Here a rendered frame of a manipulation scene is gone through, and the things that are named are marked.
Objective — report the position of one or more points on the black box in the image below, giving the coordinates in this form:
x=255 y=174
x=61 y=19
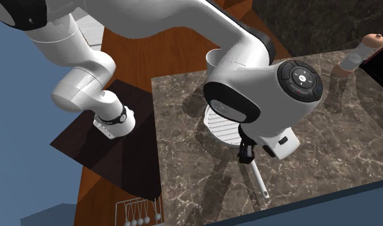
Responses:
x=378 y=67

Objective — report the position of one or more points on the dark robot stand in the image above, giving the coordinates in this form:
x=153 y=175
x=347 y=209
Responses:
x=128 y=162

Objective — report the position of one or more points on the white cup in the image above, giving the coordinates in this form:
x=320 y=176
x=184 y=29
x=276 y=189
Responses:
x=211 y=61

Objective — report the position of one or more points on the newton's cradle with silver balls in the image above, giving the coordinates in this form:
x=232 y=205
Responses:
x=138 y=219

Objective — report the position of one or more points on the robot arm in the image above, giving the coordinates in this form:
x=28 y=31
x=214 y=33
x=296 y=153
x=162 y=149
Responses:
x=166 y=18

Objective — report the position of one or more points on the clear mill with wooden ends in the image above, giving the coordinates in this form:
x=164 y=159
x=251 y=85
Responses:
x=353 y=58

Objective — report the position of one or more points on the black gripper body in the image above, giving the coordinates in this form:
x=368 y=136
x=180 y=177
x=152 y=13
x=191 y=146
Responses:
x=246 y=150

